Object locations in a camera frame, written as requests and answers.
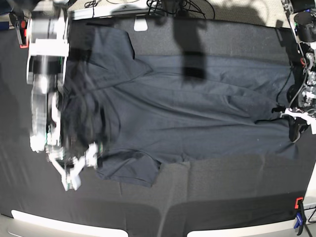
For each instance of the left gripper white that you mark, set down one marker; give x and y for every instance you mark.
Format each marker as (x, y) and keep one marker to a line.
(299, 120)

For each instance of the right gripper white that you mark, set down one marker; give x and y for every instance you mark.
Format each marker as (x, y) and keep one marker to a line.
(69, 166)

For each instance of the black t-shirt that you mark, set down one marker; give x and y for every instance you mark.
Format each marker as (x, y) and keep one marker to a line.
(149, 110)

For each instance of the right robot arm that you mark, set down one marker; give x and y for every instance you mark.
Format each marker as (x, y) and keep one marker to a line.
(47, 40)

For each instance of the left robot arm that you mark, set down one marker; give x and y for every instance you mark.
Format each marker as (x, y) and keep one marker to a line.
(301, 16)

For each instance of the black table cover cloth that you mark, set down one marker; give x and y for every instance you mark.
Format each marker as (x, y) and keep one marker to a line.
(218, 193)

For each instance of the orange blue clamp bottom right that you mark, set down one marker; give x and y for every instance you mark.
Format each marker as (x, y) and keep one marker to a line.
(301, 220)

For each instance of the orange clamp top left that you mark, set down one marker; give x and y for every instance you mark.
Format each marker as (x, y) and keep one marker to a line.
(21, 30)

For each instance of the white tab on table edge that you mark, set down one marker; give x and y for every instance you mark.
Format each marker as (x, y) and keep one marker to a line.
(140, 23)

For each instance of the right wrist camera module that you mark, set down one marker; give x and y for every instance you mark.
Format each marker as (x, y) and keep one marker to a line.
(70, 182)

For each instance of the aluminium frame rail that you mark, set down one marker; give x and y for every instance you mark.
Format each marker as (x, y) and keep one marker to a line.
(109, 11)

